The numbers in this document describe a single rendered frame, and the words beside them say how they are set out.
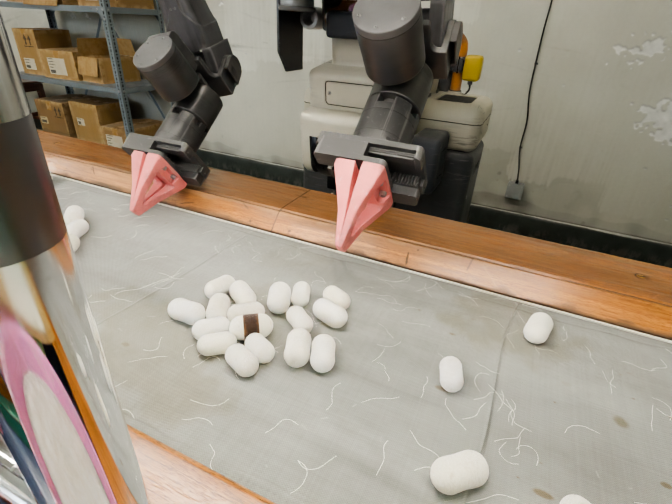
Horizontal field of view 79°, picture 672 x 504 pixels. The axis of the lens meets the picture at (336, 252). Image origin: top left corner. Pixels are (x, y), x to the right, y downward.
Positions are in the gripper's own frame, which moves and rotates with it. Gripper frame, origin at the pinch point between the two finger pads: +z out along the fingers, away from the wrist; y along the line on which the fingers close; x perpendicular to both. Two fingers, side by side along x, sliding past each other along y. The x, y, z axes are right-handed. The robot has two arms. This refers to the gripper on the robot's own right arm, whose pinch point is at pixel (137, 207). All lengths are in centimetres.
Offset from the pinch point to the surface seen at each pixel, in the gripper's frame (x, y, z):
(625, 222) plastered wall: 167, 102, -117
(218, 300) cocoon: -6.8, 22.1, 9.0
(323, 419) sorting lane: -8.8, 35.6, 14.9
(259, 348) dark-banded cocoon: -8.6, 28.7, 11.8
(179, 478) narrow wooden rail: -16.2, 31.1, 20.2
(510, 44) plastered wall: 109, 29, -164
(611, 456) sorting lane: -5, 54, 10
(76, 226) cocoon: -4.2, -2.2, 5.8
